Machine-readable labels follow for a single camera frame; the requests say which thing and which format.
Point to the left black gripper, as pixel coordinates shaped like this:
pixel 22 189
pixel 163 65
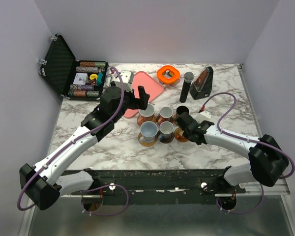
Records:
pixel 143 98

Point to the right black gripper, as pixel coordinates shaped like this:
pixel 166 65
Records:
pixel 185 122

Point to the pink mug front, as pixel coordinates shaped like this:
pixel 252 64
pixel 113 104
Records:
pixel 150 111

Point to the pink mug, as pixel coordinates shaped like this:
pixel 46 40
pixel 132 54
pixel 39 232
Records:
pixel 150 111
pixel 165 114

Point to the light wood coaster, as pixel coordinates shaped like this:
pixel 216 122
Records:
pixel 180 140
pixel 174 118

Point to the large woven rattan coaster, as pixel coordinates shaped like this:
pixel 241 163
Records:
pixel 141 119

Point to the black gold mug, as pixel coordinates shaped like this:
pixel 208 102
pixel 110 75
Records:
pixel 180 110

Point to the pink mug back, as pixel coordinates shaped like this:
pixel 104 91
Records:
pixel 165 114

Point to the grey mug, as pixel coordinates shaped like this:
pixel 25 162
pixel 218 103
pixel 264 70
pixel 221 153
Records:
pixel 166 129

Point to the dark wood coaster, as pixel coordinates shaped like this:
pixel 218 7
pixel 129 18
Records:
pixel 165 138

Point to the light blue mug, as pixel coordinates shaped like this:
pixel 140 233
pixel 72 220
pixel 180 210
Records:
pixel 149 131

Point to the small woven rattan coaster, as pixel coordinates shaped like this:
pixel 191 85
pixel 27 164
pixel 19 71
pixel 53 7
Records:
pixel 147 143

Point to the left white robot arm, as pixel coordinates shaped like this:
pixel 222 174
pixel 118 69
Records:
pixel 39 182

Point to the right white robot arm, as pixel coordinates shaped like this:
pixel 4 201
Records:
pixel 266 160

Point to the pink serving tray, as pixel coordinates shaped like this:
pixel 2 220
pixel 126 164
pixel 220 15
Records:
pixel 152 87

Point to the orange lid container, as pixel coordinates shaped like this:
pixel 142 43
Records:
pixel 168 75

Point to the black poker chip case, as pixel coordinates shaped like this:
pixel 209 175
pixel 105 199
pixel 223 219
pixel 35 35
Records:
pixel 70 77

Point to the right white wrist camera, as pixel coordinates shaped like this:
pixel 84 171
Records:
pixel 203 116

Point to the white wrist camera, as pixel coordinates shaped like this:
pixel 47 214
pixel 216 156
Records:
pixel 127 78
pixel 203 116

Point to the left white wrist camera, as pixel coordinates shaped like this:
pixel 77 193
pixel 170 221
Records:
pixel 127 78

